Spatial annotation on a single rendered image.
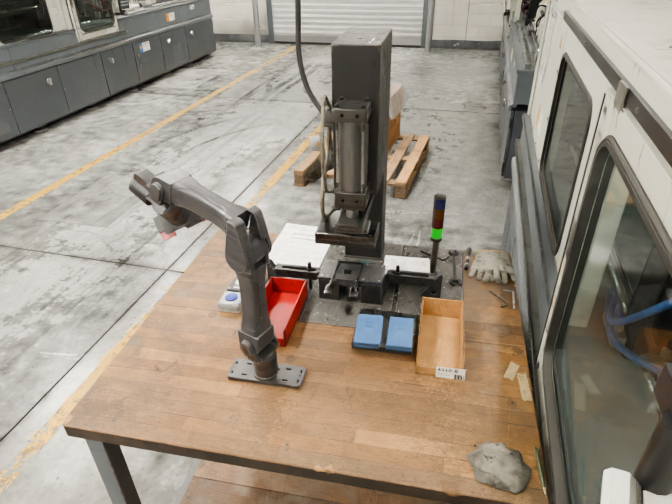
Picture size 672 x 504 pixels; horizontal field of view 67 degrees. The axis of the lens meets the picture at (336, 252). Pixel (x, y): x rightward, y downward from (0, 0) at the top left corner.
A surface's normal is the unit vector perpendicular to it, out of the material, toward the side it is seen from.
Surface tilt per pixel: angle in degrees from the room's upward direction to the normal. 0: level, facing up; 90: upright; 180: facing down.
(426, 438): 0
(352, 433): 0
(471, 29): 89
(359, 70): 90
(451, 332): 0
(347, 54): 90
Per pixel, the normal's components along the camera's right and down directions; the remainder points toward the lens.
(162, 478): -0.02, -0.85
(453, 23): -0.26, 0.51
